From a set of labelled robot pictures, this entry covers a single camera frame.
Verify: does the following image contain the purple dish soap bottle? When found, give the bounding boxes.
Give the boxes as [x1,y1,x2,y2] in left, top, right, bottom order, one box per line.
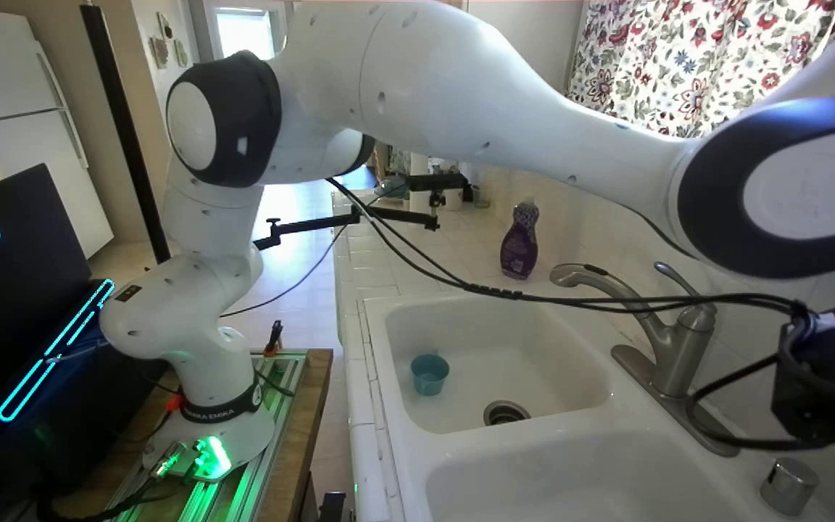
[498,198,541,285]

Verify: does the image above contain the small blue cup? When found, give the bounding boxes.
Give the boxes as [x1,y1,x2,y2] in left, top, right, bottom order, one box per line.
[409,350,453,397]

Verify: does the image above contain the small black table clamp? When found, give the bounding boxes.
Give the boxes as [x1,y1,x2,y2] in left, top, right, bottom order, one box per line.
[262,315,286,359]

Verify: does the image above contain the metal sink drain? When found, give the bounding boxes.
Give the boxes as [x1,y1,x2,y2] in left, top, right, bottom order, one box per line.
[482,397,533,429]

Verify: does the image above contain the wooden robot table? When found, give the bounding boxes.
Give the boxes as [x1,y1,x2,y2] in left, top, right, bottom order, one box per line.
[50,346,336,522]

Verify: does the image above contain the white double basin sink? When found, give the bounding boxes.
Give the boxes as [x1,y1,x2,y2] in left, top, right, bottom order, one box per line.
[338,285,826,522]

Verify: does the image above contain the brushed metal sink faucet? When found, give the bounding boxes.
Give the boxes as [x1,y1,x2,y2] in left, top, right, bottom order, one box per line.
[549,257,744,460]

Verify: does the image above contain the white glass door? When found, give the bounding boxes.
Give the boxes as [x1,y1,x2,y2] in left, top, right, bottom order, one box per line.
[207,0,291,65]

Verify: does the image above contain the floral print curtain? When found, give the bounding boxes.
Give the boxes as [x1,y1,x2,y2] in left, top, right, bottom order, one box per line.
[566,0,835,143]

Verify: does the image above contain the black vertical pole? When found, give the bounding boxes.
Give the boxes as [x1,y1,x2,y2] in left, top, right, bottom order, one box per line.
[78,4,173,266]

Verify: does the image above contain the black computer with cyan lights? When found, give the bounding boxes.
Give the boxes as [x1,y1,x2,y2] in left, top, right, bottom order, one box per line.
[0,163,173,487]

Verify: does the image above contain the white refrigerator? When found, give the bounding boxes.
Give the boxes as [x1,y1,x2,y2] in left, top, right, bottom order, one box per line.
[0,4,118,260]

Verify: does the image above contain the chrome round counter cap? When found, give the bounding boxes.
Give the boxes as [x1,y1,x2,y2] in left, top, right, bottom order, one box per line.
[760,455,820,520]

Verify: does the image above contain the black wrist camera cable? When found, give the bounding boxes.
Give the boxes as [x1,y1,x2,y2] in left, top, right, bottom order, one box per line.
[325,173,833,455]

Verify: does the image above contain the black camera stand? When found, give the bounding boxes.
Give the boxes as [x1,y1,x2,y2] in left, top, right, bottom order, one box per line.
[375,165,482,211]

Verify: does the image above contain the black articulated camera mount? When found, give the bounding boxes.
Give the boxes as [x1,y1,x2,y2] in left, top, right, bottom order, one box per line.
[251,202,444,255]

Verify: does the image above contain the green lit metal base plate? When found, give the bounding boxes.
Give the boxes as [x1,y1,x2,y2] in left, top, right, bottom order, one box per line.
[109,350,311,522]

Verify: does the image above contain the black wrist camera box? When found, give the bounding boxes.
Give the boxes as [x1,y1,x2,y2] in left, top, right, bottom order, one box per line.
[772,323,835,450]

